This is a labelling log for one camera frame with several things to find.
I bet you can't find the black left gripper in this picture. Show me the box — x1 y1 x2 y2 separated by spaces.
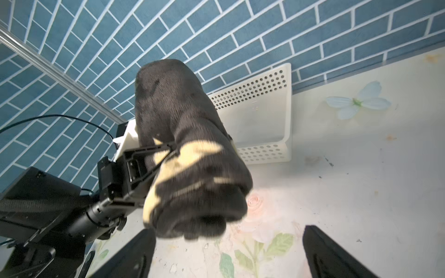
66 144 174 240

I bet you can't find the black pillowcase with cream flowers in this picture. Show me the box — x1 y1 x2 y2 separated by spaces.
135 59 253 240

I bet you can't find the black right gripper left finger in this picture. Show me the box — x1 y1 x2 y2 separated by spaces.
91 229 156 278

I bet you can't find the white perforated plastic basket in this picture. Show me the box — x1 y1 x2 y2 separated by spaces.
209 63 292 164

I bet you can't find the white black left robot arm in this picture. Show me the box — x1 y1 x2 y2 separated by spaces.
1 142 176 278

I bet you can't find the black camera cable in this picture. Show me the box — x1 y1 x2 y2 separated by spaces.
0 114 117 143

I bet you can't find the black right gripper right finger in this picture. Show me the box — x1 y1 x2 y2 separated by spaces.
302 225 377 278

